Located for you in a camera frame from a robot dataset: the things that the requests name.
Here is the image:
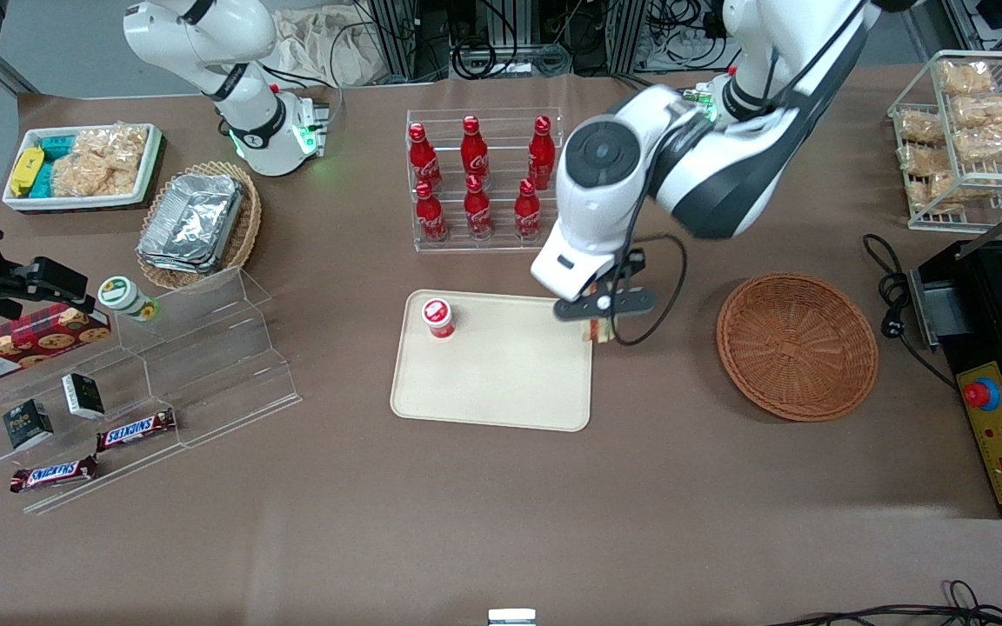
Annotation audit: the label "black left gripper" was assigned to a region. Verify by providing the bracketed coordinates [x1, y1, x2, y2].
[586, 247, 646, 345]

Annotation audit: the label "cream plastic tray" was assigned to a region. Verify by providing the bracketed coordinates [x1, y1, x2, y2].
[390, 290, 593, 433]

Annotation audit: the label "round brown wicker basket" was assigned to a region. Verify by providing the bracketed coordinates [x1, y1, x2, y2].
[717, 273, 880, 423]

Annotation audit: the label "oval tan wicker basket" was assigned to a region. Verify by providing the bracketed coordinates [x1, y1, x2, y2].
[136, 161, 263, 292]

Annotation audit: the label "red tartan cookie box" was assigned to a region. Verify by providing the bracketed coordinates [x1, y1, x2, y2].
[0, 303, 112, 389]

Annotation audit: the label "yellow snack packet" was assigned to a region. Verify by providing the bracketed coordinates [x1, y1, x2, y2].
[10, 146, 46, 197]

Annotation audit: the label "red cola bottle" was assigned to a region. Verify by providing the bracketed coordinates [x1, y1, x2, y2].
[408, 122, 443, 192]
[414, 181, 448, 243]
[514, 178, 544, 243]
[527, 116, 556, 190]
[460, 116, 490, 179]
[464, 174, 495, 240]

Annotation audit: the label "clear acrylic bottle rack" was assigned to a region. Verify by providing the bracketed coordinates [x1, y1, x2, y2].
[405, 107, 564, 254]

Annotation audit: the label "clear bag of fried snacks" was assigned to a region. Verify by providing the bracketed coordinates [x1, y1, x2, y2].
[952, 91, 1002, 128]
[75, 129, 150, 168]
[897, 143, 947, 175]
[939, 59, 995, 95]
[953, 122, 1002, 163]
[897, 109, 945, 144]
[50, 156, 133, 199]
[905, 170, 960, 216]

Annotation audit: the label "green and white yoghurt cup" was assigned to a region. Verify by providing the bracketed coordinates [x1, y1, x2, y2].
[98, 276, 159, 323]

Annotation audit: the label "red and white cup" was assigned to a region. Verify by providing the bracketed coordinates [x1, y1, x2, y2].
[421, 298, 458, 340]

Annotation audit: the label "small black box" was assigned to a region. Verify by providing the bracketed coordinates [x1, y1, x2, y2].
[62, 374, 106, 420]
[3, 400, 55, 451]

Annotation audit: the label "white rectangular bin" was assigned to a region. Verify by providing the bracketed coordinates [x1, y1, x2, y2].
[3, 123, 163, 214]

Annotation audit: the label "brown Snickers bar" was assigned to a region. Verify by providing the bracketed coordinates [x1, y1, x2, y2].
[97, 409, 177, 453]
[10, 455, 99, 494]

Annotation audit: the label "stack of foil containers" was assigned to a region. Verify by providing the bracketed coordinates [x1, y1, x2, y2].
[137, 172, 245, 275]

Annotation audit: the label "clear acrylic step display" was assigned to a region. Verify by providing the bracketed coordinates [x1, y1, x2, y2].
[0, 265, 302, 516]

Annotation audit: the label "black sealing machine yellow panel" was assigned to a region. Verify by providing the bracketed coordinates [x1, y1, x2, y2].
[908, 235, 1002, 520]

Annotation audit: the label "white crumpled cloth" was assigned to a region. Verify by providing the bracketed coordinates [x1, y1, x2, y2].
[271, 7, 389, 88]

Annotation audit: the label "dark left wrist camera box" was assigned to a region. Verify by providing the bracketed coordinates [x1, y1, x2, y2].
[553, 290, 656, 323]

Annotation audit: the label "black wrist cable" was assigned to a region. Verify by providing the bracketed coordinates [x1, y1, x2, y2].
[618, 233, 690, 347]

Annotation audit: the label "black cable bundle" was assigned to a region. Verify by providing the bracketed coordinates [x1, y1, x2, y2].
[449, 35, 573, 81]

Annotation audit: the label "black power cable with plug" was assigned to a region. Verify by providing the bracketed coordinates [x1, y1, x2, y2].
[864, 233, 959, 392]

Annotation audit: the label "white wire rack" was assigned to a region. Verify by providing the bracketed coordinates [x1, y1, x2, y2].
[888, 50, 1002, 233]

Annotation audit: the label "black floor cables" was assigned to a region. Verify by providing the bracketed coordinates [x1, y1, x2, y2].
[762, 580, 1002, 626]

